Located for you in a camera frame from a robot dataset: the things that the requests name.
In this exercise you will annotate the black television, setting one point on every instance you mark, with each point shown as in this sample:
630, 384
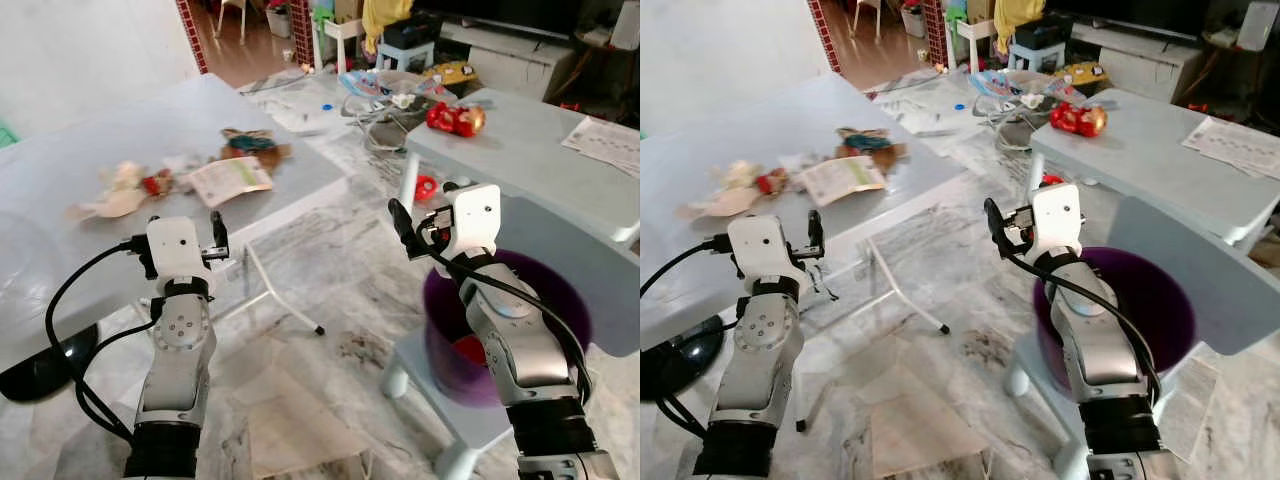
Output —
520, 12
1140, 12

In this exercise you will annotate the printed paper booklet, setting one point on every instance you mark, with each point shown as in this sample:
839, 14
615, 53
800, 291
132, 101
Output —
845, 180
230, 180

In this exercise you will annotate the brown paper sheet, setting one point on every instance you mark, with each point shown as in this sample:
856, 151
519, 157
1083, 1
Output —
300, 430
920, 430

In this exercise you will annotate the white metal table leg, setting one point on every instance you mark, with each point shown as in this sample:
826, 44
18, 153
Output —
410, 175
944, 328
1033, 170
319, 329

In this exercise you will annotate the yellow packet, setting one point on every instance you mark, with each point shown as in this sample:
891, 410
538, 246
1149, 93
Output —
455, 73
1085, 73

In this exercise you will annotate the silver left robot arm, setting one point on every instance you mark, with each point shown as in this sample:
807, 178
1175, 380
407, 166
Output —
180, 340
765, 340

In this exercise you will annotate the red shiny plastic bag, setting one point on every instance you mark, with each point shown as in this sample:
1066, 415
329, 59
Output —
455, 120
1080, 120

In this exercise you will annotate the yellow cloth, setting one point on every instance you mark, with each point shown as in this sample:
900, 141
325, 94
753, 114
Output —
1015, 15
385, 15

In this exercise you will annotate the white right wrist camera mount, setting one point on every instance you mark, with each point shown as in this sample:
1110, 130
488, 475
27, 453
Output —
1062, 215
475, 220

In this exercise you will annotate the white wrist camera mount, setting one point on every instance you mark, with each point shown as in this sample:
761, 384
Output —
475, 220
1062, 215
760, 245
175, 245

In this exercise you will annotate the small white side table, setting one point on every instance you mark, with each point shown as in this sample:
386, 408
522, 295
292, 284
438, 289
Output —
975, 28
345, 28

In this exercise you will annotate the small red trash piece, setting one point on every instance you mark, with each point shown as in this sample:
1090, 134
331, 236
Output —
772, 183
157, 184

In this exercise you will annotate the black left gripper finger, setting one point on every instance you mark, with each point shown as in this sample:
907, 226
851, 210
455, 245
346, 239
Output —
816, 232
219, 232

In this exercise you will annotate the torn white paper trash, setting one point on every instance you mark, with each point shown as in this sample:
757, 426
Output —
735, 200
118, 200

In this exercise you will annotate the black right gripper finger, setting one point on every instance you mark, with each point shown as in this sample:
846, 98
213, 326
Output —
403, 225
997, 222

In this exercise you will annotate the blue plastic stool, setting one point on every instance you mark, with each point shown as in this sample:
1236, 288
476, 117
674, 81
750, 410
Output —
1040, 48
405, 48

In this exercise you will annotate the purple rubbish bin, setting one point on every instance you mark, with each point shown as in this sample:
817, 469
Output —
1165, 300
445, 320

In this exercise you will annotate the teal brown snack packet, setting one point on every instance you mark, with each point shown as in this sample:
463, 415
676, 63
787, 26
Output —
870, 143
250, 145

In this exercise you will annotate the white television cabinet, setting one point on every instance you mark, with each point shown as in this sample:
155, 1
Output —
510, 65
1140, 65

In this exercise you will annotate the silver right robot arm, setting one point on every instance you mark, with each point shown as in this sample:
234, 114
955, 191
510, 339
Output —
1100, 345
515, 345

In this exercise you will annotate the newspaper sheet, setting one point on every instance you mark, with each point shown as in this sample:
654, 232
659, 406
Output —
1190, 410

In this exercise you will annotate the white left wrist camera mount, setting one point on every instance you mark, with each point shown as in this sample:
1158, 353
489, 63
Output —
760, 245
175, 245

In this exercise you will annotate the green plastic stool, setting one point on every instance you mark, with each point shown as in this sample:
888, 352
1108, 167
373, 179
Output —
5, 135

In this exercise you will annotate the printed newspaper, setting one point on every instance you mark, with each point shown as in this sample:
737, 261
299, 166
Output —
605, 140
1235, 145

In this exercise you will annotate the black box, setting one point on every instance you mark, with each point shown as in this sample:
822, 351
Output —
410, 32
1045, 32

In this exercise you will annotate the small red round item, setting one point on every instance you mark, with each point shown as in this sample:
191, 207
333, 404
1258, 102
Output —
1052, 180
427, 188

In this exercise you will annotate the colourful printed packet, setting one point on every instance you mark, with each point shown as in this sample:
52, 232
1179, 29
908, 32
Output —
375, 85
1005, 85

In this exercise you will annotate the red tiled door pillar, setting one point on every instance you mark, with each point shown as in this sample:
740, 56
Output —
824, 35
935, 35
302, 35
190, 35

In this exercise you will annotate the white plastic chair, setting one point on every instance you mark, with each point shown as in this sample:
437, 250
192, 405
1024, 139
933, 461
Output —
868, 8
232, 8

